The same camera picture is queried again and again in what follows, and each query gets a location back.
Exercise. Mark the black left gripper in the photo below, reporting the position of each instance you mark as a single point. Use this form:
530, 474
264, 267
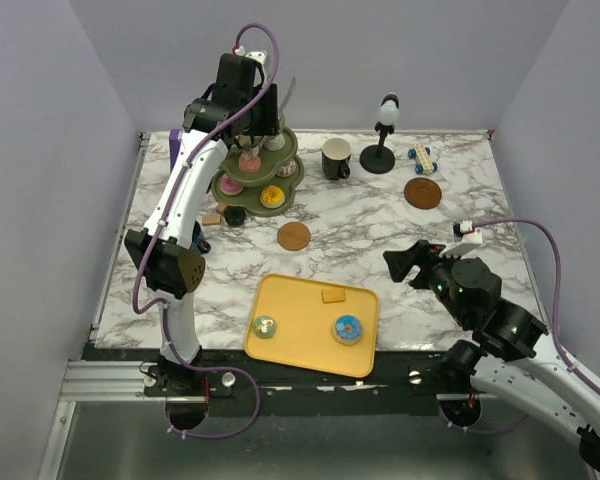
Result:
269, 123

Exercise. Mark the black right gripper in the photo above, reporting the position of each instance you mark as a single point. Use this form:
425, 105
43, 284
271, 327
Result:
399, 261

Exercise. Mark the grey snowball cake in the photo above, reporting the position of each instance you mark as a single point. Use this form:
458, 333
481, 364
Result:
275, 143

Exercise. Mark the blue frosted donut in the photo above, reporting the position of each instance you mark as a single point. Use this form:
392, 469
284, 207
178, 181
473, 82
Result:
347, 330

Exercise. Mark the pink snowball cake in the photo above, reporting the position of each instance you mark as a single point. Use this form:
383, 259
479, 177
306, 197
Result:
249, 161

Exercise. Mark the white sprinkled donut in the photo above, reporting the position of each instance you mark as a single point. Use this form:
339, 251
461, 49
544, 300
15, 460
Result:
287, 169

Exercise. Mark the green tiered cake stand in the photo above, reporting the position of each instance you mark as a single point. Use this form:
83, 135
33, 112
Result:
254, 183

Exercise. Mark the pink frosted donut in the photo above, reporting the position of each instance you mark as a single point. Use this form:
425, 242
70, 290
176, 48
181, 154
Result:
230, 187

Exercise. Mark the black lamp white bulb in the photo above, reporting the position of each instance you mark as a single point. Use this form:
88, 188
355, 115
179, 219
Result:
379, 159

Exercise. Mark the yellow serving tray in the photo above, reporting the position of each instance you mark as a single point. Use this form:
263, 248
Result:
304, 326

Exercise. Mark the metal serving tongs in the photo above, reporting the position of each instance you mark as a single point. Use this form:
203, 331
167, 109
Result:
287, 96

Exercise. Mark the yellow frosted donut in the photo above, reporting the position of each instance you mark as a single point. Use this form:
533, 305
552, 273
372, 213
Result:
272, 197

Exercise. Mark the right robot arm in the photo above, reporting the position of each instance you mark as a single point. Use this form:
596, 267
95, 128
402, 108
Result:
512, 354

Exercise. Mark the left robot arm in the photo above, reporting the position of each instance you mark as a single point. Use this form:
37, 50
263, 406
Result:
161, 249

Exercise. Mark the dark wooden coaster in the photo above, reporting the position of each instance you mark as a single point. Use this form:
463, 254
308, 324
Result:
422, 193

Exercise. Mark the rectangular beige biscuit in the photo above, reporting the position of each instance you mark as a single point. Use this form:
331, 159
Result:
333, 295

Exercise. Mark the purple box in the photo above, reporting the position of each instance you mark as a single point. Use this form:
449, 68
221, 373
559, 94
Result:
174, 146

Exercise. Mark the toy car blue wheels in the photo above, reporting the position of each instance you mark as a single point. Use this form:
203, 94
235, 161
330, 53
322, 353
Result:
424, 164

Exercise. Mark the black cream mug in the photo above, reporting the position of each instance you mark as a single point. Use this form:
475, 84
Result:
336, 154

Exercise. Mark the light wooden coaster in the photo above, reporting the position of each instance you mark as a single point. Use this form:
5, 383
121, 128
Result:
293, 236

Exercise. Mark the small wooden block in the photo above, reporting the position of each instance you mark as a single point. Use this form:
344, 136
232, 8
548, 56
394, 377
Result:
216, 217

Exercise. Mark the black ridged knob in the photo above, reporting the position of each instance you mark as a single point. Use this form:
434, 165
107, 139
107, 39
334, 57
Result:
235, 216

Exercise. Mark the green snowball cake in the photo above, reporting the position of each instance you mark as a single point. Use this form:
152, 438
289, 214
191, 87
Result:
264, 327

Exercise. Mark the dark blue mug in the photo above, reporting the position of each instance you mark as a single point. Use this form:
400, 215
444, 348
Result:
199, 243

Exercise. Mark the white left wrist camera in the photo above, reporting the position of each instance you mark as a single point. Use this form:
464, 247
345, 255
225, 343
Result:
260, 56

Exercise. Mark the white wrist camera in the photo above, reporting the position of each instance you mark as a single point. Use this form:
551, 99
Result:
260, 56
467, 238

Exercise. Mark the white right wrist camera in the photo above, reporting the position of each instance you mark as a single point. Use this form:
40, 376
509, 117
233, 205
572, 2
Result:
467, 238

